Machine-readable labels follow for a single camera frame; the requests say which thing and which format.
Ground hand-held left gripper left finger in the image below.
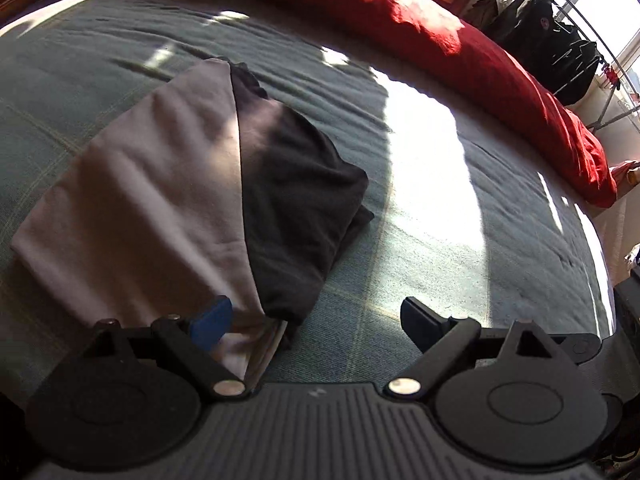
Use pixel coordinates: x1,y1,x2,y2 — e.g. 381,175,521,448
70,296,246,401

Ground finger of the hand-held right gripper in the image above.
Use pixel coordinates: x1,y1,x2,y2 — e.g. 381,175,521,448
547,333,603,366

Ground red duvet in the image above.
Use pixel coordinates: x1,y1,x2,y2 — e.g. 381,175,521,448
185,0,618,209

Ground green checked blanket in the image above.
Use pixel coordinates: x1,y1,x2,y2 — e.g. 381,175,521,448
0,0,621,411

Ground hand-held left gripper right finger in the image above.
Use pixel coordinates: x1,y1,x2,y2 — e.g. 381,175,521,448
385,297,566,400

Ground metal drying rack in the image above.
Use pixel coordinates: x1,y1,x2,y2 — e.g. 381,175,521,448
487,0,640,131

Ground dark hanging clothes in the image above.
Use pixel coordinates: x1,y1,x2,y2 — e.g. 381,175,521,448
470,0,603,107

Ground grey and black raglan sweatshirt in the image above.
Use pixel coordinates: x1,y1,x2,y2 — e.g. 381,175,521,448
10,57,376,383

